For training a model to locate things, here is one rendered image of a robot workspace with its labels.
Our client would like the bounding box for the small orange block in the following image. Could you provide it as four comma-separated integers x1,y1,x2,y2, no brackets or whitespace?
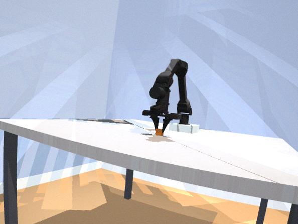
156,129,164,136

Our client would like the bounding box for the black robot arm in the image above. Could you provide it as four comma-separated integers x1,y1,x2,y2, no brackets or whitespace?
149,58,192,125

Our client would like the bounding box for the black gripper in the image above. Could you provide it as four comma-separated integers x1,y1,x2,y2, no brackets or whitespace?
142,100,182,133

